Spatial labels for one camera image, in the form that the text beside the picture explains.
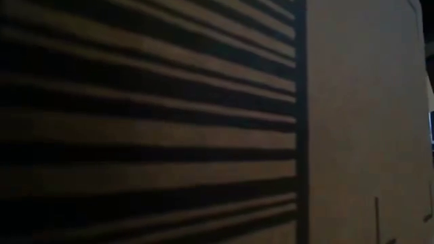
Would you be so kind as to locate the taped brown cardboard box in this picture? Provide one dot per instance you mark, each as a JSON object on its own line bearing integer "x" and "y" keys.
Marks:
{"x": 203, "y": 135}

